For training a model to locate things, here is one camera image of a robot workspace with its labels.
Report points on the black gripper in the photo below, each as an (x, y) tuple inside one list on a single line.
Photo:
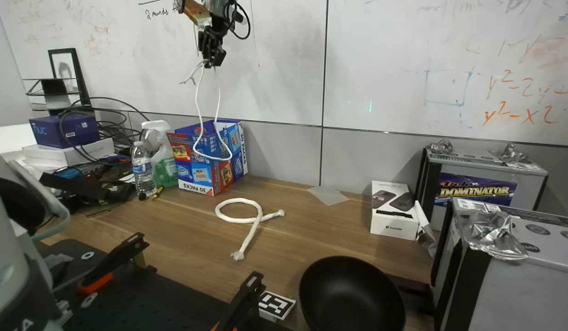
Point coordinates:
[(214, 36)]

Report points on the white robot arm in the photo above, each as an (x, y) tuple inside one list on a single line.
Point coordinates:
[(14, 264)]

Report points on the blue snack carton box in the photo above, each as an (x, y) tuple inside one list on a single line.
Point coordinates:
[(203, 168)]

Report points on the dark blue box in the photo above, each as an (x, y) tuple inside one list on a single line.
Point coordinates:
[(65, 130)]

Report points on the flat white box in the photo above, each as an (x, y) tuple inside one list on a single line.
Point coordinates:
[(63, 155)]

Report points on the white phone box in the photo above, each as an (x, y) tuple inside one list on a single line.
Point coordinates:
[(394, 218)]

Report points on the grey box Dominator label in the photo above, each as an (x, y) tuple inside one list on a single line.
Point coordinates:
[(479, 187)]

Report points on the grey box with holes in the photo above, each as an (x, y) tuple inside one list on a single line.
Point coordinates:
[(523, 288)]

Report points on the translucent spray bottle green liquid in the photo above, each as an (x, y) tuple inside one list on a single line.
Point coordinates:
[(162, 166)]

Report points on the clear water bottle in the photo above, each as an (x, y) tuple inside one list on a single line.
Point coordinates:
[(142, 172)]

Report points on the grey metal stand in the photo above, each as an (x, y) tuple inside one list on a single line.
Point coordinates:
[(54, 93)]

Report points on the black tool pile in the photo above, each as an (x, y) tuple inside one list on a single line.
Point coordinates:
[(87, 181)]

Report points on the clear plastic sheet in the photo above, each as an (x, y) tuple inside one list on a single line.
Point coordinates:
[(328, 196)]

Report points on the small crumpled foil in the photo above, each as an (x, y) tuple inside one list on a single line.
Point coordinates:
[(515, 154), (440, 148)]

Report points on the black white fiducial tag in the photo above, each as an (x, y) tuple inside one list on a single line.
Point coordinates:
[(276, 306)]

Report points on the black bowl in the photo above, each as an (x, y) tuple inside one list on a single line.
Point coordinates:
[(350, 295)]

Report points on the large crumpled foil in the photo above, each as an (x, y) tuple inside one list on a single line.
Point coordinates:
[(488, 231)]

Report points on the black picture frame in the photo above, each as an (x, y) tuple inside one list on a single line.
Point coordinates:
[(65, 67)]

